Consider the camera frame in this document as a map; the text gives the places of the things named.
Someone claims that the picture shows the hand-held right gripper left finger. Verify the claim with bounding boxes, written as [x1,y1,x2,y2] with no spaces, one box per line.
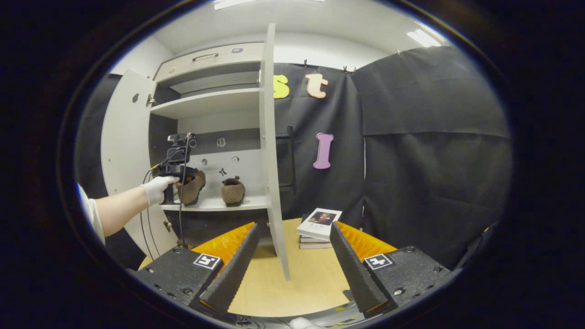
[128,222,262,316]

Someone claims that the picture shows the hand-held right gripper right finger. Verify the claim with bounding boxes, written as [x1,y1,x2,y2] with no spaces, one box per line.
[329,221,453,318]

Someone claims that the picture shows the brown shoe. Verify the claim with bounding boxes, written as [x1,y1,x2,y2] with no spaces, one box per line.
[221,176,245,206]
[177,169,207,207]

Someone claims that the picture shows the white shoe cabinet door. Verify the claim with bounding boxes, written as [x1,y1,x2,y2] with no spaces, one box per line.
[101,69,180,257]
[258,23,292,281]

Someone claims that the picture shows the white shoe cabinet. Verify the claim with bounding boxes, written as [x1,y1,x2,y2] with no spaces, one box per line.
[149,42,270,248]

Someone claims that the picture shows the white cabinet drawer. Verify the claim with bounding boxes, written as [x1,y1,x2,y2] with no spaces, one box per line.
[154,42,265,83]

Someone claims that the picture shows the white portrait cover book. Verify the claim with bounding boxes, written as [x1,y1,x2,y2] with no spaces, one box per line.
[297,208,343,242]

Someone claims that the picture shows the ceiling light panel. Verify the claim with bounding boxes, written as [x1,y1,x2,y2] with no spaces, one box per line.
[407,28,442,48]
[214,0,325,11]

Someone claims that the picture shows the black backdrop cloth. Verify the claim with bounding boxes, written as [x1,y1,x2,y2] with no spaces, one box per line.
[75,46,513,270]

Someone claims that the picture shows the black cable bundle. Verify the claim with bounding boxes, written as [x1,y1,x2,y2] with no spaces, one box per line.
[234,315,268,328]

